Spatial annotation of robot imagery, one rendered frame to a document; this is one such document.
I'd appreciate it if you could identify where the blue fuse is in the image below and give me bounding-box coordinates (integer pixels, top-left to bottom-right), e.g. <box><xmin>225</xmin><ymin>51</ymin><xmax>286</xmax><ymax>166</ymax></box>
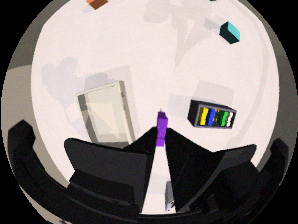
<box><xmin>205</xmin><ymin>108</ymin><xmax>216</xmax><ymax>125</ymax></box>

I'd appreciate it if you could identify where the teal cube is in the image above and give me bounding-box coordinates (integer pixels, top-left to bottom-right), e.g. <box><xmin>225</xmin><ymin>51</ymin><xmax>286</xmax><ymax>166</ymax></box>
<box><xmin>220</xmin><ymin>22</ymin><xmax>241</xmax><ymax>44</ymax></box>

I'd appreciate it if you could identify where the small orange block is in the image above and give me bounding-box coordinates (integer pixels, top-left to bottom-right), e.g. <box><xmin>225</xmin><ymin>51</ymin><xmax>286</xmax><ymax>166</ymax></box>
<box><xmin>85</xmin><ymin>0</ymin><xmax>108</xmax><ymax>10</ymax></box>

